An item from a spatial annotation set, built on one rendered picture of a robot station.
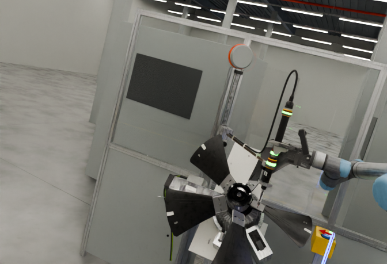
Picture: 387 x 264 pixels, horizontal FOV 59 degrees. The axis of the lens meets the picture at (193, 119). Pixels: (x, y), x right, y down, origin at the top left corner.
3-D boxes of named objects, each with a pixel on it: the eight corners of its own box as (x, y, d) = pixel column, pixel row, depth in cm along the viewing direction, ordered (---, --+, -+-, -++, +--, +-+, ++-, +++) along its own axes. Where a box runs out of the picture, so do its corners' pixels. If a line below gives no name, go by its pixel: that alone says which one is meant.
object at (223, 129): (215, 136, 223) (218, 123, 222) (224, 137, 225) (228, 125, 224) (220, 140, 214) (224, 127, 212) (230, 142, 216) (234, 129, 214)
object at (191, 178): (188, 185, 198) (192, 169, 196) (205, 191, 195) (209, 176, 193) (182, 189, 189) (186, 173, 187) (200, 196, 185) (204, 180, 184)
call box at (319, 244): (310, 241, 192) (315, 224, 191) (328, 248, 189) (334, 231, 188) (310, 253, 177) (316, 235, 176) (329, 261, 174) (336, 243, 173)
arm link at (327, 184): (344, 186, 161) (352, 173, 153) (324, 194, 159) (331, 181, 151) (333, 173, 166) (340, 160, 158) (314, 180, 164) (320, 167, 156)
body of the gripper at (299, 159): (283, 161, 154) (310, 170, 151) (288, 143, 153) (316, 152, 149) (284, 159, 161) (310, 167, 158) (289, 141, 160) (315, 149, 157)
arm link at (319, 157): (326, 155, 148) (325, 152, 156) (315, 152, 149) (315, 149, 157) (321, 171, 149) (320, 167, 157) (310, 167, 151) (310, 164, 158)
